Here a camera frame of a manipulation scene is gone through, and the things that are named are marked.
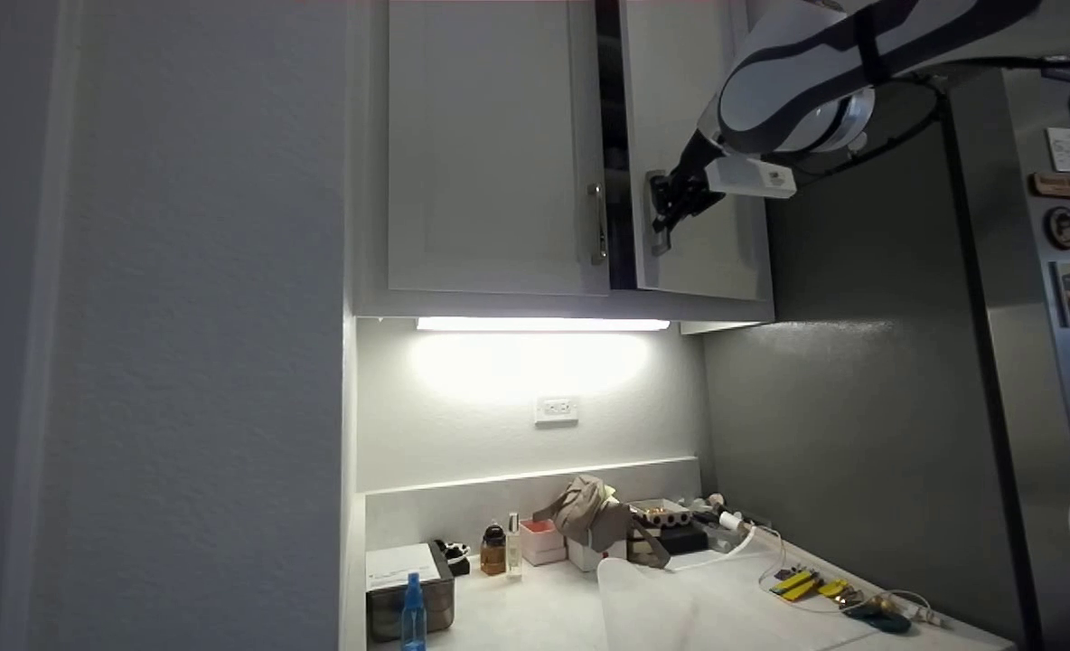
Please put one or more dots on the yellow and orange wedge block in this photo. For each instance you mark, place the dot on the yellow and orange wedge block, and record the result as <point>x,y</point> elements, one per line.
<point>798,585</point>

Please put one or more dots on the blue plastic bottle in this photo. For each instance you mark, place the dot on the blue plastic bottle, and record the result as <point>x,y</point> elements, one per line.
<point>414,618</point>

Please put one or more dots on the black egg carton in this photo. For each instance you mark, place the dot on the black egg carton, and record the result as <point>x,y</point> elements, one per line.
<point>673,525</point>

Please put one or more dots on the pink box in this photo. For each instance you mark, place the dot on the pink box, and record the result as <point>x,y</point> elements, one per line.
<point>541,544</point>

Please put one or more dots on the crumpled brown paper bag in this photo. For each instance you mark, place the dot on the crumpled brown paper bag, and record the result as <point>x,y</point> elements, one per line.
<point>594,524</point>

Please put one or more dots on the under-cabinet light strip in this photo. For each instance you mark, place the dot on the under-cabinet light strip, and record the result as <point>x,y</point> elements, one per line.
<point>449,324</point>

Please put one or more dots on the metal left door handle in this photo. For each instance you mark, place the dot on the metal left door handle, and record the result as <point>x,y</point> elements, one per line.
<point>597,227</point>

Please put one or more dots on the dark rectangular tray box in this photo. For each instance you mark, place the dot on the dark rectangular tray box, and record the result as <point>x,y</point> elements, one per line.
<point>408,579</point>

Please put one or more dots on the white wall outlet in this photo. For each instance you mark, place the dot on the white wall outlet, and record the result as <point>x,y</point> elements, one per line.
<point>557,412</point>

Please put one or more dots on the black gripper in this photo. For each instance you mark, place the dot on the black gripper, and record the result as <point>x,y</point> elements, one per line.
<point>681,194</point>

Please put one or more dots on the brown glass jar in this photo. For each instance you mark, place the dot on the brown glass jar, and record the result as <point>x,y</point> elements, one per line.
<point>494,553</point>

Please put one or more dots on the stainless steel refrigerator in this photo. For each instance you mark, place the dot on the stainless steel refrigerator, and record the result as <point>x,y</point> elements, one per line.
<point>1021,238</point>

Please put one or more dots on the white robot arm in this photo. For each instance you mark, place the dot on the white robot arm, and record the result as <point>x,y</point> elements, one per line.
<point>809,73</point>

